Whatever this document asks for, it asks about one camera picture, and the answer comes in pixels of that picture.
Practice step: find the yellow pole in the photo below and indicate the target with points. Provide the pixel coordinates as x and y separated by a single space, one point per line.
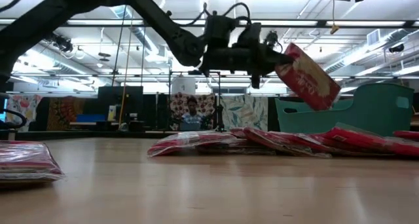
122 103

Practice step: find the small yellow box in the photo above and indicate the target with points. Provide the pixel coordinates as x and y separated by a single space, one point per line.
112 113

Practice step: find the pink flower print cloth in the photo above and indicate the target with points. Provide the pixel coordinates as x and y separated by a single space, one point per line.
23 107

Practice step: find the person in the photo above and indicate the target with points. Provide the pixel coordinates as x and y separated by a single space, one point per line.
193 117

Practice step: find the blue box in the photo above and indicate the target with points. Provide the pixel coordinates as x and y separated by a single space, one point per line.
90 118

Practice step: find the red flower print cloth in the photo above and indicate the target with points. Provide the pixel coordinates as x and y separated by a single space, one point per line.
207 103

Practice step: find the white cylinder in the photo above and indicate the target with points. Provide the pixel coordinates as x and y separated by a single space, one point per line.
183 85

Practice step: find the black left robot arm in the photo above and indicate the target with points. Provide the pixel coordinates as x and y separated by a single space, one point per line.
157 17

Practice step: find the black tripod stand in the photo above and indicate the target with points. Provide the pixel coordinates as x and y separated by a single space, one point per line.
219 119

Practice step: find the orange patterned cloth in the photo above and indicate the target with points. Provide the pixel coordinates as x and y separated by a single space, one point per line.
63 112

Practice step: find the black ceiling camera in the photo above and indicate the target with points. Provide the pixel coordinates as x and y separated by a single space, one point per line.
396 48

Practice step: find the yellow hanging tag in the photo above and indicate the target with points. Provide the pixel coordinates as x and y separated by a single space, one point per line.
334 29

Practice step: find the round black ceiling device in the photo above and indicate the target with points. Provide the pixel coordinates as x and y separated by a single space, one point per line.
271 39

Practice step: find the teal plastic basket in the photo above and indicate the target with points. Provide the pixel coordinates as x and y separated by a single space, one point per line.
376 109

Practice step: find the leaf print cloth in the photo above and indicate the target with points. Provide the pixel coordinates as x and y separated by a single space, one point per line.
244 114

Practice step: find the black ceiling equipment cluster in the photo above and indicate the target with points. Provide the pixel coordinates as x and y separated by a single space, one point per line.
63 44

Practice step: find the clear-wrapped red popcorn bag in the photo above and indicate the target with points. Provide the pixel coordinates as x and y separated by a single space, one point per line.
26 161

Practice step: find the black metal frame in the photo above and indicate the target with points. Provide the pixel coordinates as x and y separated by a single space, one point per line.
194 72

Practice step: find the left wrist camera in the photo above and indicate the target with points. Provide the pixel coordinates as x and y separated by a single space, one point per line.
250 35

